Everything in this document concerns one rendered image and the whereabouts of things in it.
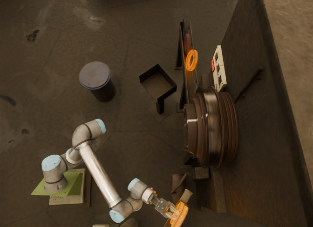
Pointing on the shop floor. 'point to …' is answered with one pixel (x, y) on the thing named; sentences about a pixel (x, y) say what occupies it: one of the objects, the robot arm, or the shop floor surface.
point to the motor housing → (175, 179)
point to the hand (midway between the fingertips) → (179, 218)
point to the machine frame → (267, 113)
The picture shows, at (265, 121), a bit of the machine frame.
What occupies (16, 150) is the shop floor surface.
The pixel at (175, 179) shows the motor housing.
